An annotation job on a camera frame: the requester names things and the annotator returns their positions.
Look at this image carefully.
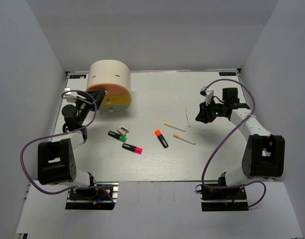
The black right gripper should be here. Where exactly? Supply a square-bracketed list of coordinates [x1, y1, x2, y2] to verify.
[196, 98, 225, 123]

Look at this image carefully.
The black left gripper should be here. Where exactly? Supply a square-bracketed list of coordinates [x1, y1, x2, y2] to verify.
[76, 89, 105, 124]

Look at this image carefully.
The cream round drawer organizer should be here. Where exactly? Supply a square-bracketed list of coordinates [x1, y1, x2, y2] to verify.
[86, 60, 131, 113]

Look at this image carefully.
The dark yellow cap white marker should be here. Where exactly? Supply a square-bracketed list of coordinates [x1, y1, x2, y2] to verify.
[173, 134, 196, 145]

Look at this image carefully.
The bright yellow cap white marker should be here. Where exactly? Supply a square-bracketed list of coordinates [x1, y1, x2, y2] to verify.
[164, 122, 186, 132]

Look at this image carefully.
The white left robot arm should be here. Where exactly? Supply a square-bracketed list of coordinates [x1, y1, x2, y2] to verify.
[37, 89, 105, 199]

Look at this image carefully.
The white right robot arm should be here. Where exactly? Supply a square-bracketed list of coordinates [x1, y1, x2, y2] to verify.
[196, 88, 285, 199]

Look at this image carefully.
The pale yellow cap white marker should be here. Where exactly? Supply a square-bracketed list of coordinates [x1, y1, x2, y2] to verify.
[185, 108, 191, 127]

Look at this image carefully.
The pink correction tape dispenser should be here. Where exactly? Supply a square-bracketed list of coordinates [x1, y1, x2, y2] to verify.
[117, 124, 129, 136]

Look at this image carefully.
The green cap black highlighter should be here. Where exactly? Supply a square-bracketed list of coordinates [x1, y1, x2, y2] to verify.
[107, 131, 127, 143]

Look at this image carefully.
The orange cap black highlighter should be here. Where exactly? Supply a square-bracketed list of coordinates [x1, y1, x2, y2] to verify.
[155, 130, 169, 148]

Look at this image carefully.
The pink cap black highlighter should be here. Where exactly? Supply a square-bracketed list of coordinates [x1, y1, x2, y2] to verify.
[122, 143, 142, 154]

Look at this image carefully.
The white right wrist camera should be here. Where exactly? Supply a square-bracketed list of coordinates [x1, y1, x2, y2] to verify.
[200, 86, 214, 106]

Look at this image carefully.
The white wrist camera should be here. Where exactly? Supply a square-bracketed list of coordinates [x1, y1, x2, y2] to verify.
[63, 88, 77, 104]
[200, 86, 214, 106]

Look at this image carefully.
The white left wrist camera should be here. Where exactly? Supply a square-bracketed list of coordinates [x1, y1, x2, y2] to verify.
[63, 88, 77, 104]

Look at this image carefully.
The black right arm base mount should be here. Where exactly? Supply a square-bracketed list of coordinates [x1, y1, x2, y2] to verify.
[195, 184, 249, 212]

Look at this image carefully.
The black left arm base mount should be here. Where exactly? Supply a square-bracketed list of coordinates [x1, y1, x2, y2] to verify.
[65, 182, 119, 211]

